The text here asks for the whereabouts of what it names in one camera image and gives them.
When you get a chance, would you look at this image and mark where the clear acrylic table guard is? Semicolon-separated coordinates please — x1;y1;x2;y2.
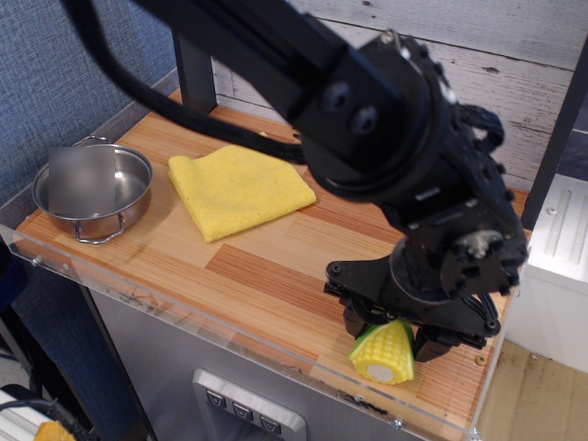
0;223;534;441

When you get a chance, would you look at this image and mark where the black vertical post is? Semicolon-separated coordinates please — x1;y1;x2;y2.
517;0;588;230
172;31;218;115

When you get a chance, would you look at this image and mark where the white cabinet at right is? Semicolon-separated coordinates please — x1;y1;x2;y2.
505;175;587;372

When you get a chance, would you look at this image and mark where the silver button control panel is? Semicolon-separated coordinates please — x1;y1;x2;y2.
192;368;308;440

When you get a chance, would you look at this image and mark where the black vertical post right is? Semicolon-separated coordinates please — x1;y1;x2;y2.
517;0;588;230

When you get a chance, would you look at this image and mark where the black vertical post left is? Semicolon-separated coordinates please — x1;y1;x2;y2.
172;31;218;115

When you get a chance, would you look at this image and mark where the yellow folded cloth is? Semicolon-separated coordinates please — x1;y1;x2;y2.
168;145;316;243

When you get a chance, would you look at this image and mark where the green and yellow toy corn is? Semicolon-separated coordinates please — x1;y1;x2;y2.
348;320;414;385

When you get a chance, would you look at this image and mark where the stainless steel pot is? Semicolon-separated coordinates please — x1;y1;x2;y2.
31;135;153;245

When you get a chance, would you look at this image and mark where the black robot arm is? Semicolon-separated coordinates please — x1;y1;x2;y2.
143;1;527;362

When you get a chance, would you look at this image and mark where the yellow object bottom left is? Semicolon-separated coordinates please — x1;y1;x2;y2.
33;421;75;441

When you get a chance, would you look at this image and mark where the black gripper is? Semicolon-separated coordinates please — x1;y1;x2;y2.
324;240;501;363

